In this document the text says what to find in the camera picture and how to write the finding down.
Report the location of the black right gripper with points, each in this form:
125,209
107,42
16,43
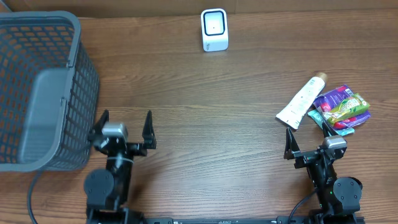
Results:
305,157

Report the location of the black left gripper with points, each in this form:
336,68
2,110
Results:
148,133

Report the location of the teal wet wipes pack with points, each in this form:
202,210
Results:
319,119

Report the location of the white tube gold cap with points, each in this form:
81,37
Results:
293,113

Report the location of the purple red pad pack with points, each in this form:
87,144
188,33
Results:
327,101

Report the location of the green yellow snack pack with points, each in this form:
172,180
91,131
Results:
349,107

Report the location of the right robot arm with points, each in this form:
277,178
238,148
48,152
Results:
338,197

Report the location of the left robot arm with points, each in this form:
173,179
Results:
107,189

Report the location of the white barcode scanner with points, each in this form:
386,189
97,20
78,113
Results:
214,30

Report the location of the grey plastic mesh basket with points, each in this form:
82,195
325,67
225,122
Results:
49,92

